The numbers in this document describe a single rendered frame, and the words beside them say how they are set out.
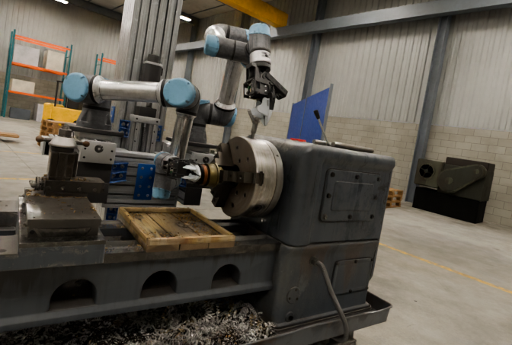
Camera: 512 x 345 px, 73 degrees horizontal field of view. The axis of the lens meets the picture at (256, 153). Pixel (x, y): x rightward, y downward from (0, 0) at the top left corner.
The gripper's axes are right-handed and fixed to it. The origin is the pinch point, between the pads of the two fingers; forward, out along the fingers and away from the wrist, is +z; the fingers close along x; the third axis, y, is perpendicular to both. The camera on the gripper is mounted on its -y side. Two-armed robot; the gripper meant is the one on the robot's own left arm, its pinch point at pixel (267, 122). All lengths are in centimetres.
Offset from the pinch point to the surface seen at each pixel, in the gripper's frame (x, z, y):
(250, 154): -11.6, 8.9, -1.0
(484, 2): -207, -527, -899
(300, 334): -11, 73, -21
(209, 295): -20, 57, 11
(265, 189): -9.0, 21.8, -5.6
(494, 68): -233, -369, -972
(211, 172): -19.3, 15.5, 10.8
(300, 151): -2.0, 8.1, -17.0
